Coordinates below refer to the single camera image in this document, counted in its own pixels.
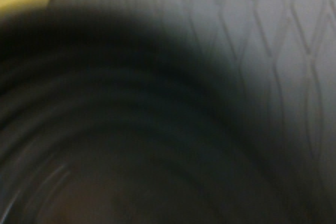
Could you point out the white two-tier lazy Susan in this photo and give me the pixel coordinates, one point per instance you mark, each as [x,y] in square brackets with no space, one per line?
[276,39]

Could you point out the black ribbed bowl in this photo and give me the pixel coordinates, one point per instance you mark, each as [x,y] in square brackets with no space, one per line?
[125,140]

